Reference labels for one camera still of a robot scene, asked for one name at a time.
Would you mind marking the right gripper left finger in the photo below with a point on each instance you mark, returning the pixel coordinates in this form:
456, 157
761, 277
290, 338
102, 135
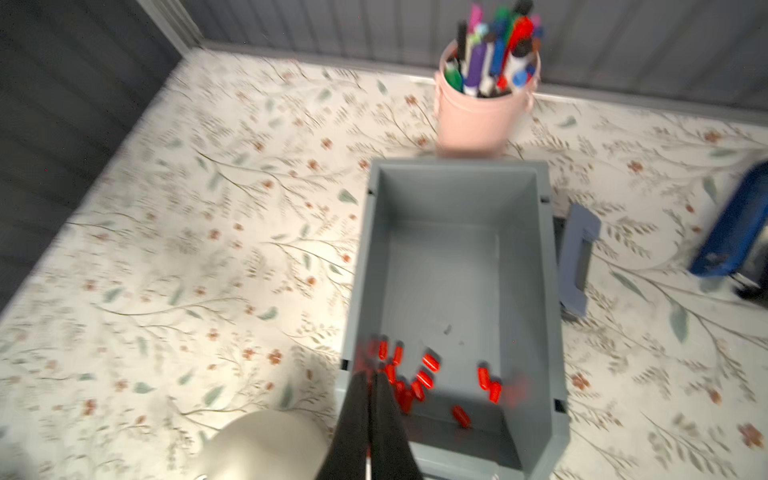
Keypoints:
347, 455

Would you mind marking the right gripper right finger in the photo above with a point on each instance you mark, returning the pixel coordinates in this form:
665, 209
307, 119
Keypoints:
391, 455

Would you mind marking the grey plastic parts bin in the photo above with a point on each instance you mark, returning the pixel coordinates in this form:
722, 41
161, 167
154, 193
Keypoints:
457, 258

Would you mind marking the white dome with screws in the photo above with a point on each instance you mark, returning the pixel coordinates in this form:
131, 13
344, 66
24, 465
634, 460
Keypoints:
266, 444

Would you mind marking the red screw sleeve left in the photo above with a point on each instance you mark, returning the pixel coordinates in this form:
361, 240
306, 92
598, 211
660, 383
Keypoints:
431, 362

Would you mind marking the red screw sleeve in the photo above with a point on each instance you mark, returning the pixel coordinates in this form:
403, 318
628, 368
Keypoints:
484, 379
431, 362

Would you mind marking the red screw sleeve right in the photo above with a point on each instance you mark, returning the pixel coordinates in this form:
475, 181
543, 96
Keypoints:
484, 379

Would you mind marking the pink pen cup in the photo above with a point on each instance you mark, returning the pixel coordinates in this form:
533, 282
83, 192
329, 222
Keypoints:
486, 80

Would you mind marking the blue stapler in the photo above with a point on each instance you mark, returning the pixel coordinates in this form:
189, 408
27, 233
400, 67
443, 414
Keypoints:
736, 247

